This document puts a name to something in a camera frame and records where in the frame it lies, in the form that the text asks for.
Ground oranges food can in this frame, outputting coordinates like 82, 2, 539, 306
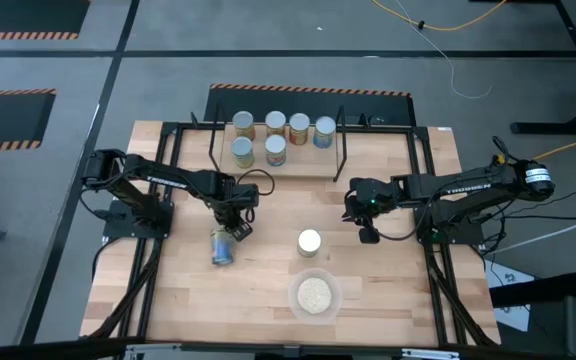
295, 228, 322, 259

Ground peaches food can blue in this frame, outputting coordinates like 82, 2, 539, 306
210, 225, 236, 266

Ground thick white cable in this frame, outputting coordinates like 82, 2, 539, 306
487, 208, 576, 257

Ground wooden shelf black metal legs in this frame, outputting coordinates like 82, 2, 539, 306
207, 102, 349, 184

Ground yellow extension cord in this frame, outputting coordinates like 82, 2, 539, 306
491, 127, 576, 172

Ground yellow floor cable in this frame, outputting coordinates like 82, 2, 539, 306
370, 0, 510, 33

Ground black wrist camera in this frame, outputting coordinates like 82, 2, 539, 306
358, 226, 381, 246
231, 221, 255, 243

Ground white paper sheet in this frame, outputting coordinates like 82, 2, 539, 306
482, 259, 537, 334

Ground black aluminium rig frame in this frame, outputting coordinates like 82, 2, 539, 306
80, 119, 502, 360

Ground thin white floor cable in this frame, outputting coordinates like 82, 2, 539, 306
392, 0, 494, 100

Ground black metal floor stand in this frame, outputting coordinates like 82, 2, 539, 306
510, 0, 576, 136

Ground translucent plastic bowl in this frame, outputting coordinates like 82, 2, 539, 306
287, 267, 344, 326

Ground carrots food can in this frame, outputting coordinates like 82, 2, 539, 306
230, 135, 256, 170

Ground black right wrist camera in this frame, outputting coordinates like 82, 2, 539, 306
358, 226, 381, 246

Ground black hazard-striped floor mat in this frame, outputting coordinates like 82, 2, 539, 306
0, 88, 58, 153
202, 82, 418, 129
0, 0, 92, 41

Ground pineapple food can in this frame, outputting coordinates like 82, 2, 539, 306
287, 112, 312, 147

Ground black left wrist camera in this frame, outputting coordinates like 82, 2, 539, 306
231, 221, 255, 243

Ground white rice grains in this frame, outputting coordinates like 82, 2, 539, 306
296, 277, 333, 315

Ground tomatoes food can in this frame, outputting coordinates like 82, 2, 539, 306
264, 133, 288, 168

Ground orange yellow food can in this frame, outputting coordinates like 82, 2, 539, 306
231, 110, 257, 141

